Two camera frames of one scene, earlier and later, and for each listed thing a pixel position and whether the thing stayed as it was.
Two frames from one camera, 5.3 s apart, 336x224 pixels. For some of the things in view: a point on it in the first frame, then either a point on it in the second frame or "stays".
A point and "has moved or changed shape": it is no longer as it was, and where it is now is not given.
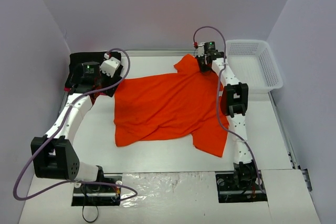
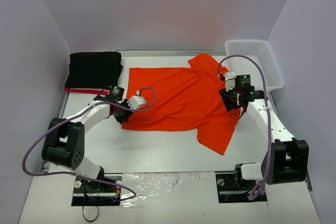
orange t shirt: [178, 103] has moved or changed shape
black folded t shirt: [84, 74] stays
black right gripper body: [203, 66] -> [229, 99]
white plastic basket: [253, 64] stays
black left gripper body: [113, 87] -> [122, 114]
